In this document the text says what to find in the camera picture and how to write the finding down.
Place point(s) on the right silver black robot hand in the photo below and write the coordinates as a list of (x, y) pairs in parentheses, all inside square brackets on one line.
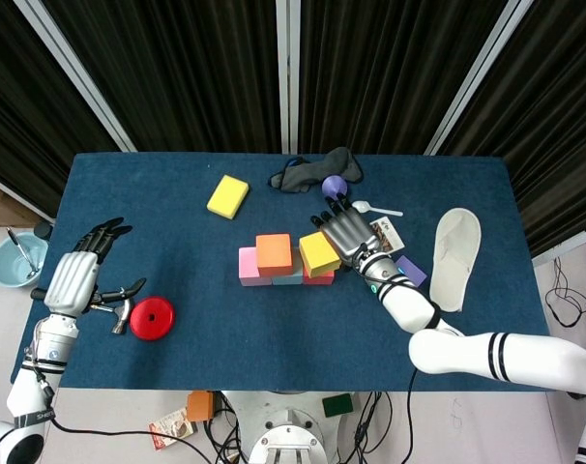
[(348, 234)]

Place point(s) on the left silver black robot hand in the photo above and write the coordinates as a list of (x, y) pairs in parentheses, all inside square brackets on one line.
[(70, 282)]

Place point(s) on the yellow foam cube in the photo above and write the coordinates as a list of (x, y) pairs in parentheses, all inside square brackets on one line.
[(317, 253)]

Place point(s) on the purple foam cube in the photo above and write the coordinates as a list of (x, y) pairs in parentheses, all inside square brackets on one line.
[(414, 270)]

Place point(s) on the orange foam cube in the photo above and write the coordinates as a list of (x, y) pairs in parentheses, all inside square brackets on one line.
[(273, 253)]

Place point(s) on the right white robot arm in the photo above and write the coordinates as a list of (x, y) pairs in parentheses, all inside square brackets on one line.
[(467, 353)]

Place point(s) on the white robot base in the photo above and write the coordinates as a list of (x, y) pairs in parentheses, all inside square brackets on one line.
[(285, 435)]

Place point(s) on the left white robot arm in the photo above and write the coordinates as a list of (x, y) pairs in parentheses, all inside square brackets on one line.
[(27, 401)]

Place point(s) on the white plastic spoon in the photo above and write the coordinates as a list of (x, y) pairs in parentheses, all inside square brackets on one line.
[(363, 208)]

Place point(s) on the printed picture card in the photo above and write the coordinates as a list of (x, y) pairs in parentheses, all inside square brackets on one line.
[(393, 229)]

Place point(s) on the purple ball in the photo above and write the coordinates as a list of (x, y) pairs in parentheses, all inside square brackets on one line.
[(334, 184)]

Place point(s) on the red foam cube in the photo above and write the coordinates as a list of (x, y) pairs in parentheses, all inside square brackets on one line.
[(322, 280)]

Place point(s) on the black round cap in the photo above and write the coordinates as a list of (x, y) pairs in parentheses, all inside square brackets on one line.
[(44, 231)]

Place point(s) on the light blue bowl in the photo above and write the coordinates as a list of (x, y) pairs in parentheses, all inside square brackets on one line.
[(3, 270)]

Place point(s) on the dark grey cloth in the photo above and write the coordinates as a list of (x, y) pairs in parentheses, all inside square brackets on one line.
[(302, 176)]

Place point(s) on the grey-blue foam cube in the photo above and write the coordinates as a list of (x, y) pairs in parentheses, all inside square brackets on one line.
[(288, 280)]

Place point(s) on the red disc with hole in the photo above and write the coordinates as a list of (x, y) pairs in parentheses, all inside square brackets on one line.
[(143, 324)]

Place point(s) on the pink foam cube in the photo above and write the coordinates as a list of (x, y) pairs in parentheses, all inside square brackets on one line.
[(247, 266)]

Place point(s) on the white slipper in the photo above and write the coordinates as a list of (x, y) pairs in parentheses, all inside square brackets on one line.
[(455, 261)]

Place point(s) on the yellow sponge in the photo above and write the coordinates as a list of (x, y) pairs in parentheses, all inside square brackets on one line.
[(227, 195)]

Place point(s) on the blue table cover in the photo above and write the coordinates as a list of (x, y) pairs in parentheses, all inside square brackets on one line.
[(273, 338)]

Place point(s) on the dark brown curtain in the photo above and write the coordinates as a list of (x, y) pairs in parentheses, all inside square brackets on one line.
[(177, 72), (380, 72), (554, 121), (32, 96)]

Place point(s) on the dark green box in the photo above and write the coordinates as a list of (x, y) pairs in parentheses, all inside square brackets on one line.
[(337, 406)]

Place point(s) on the printed paper packet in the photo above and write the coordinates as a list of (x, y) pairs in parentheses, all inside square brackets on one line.
[(169, 430)]

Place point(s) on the orange box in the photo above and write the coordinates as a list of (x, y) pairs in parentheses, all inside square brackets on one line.
[(198, 406)]

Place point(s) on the white frame post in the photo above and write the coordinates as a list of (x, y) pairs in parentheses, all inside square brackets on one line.
[(481, 77), (75, 72), (287, 72)]

